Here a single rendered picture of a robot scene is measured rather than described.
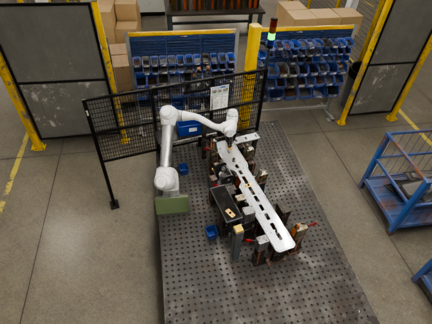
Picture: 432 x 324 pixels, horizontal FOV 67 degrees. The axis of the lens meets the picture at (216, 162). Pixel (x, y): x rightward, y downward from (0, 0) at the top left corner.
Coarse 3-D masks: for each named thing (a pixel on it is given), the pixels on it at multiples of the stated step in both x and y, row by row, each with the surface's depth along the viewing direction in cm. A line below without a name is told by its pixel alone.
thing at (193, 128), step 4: (188, 120) 351; (192, 120) 352; (176, 124) 346; (180, 124) 351; (184, 124) 353; (188, 124) 355; (192, 124) 356; (196, 124) 358; (200, 124) 338; (180, 128) 335; (184, 128) 337; (188, 128) 338; (192, 128) 339; (196, 128) 341; (200, 128) 342; (180, 132) 339; (184, 132) 341; (188, 132) 342; (192, 132) 344; (196, 132) 345; (200, 132) 347; (180, 136) 343
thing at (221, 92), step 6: (228, 84) 342; (210, 90) 339; (216, 90) 341; (222, 90) 345; (228, 90) 347; (210, 96) 344; (216, 96) 347; (222, 96) 350; (228, 96) 353; (210, 102) 350; (216, 102) 353; (222, 102) 356; (228, 102) 359; (210, 108) 355; (216, 108) 358; (222, 108) 361
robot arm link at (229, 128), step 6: (186, 114) 303; (192, 114) 303; (198, 114) 303; (186, 120) 306; (198, 120) 302; (204, 120) 297; (228, 120) 292; (234, 120) 292; (210, 126) 293; (216, 126) 290; (222, 126) 287; (228, 126) 285; (234, 126) 286; (222, 132) 290; (228, 132) 283; (234, 132) 285
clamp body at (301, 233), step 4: (300, 224) 266; (304, 224) 266; (300, 228) 263; (304, 228) 263; (308, 228) 264; (296, 232) 262; (300, 232) 263; (304, 232) 266; (292, 236) 270; (296, 236) 265; (300, 236) 268; (304, 236) 271; (296, 240) 273; (296, 244) 278; (300, 244) 281; (292, 248) 280; (296, 248) 283; (288, 252) 286; (292, 252) 285; (296, 252) 288
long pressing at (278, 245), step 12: (228, 156) 328; (240, 156) 329; (228, 168) 316; (240, 168) 317; (240, 180) 306; (252, 180) 307; (252, 204) 286; (264, 204) 286; (264, 216) 278; (276, 216) 278; (264, 228) 268; (276, 228) 269; (276, 240) 261; (288, 240) 261
